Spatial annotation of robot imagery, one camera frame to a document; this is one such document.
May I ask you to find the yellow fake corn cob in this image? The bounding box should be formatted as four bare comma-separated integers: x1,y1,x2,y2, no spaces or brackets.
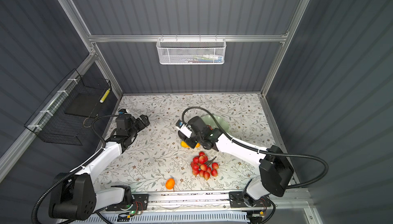
181,140,200,149

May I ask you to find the red fake cherry bunch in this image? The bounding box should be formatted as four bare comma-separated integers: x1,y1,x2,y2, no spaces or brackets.
190,151,220,180

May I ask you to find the small fake orange mandarin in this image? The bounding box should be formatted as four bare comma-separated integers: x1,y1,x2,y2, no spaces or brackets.
165,178,176,190

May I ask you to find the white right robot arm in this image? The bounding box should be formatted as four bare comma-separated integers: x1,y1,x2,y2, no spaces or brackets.
176,116,294,200

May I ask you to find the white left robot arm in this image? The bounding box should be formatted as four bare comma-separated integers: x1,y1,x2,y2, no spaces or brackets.
48,110,150,221

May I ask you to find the mint green wavy fruit bowl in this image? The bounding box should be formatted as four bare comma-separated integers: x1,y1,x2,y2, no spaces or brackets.
201,115,229,133

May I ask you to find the yellow marker pen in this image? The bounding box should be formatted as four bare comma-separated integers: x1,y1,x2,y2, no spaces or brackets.
99,88,111,103

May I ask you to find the black flat pad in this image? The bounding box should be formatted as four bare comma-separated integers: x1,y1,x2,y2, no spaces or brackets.
64,94,103,118

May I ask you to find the tube in white basket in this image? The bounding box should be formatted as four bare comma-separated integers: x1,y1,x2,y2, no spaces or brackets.
202,54,224,63

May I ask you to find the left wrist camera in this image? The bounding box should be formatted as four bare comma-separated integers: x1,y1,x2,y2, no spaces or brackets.
118,108,129,115

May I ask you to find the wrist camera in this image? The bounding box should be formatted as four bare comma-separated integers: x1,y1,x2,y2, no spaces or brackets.
175,120,192,139
118,108,129,115

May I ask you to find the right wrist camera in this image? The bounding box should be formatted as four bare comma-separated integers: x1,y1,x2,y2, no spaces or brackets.
175,120,192,139

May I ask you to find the black wire side basket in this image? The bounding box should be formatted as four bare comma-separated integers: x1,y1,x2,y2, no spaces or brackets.
25,70,112,146

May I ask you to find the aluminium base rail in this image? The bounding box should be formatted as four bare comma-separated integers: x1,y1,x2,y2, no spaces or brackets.
91,188,311,224

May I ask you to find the white wire wall basket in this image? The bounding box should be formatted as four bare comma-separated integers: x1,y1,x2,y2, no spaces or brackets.
156,38,227,65

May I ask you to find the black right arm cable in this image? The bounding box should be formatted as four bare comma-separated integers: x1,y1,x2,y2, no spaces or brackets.
181,106,329,190

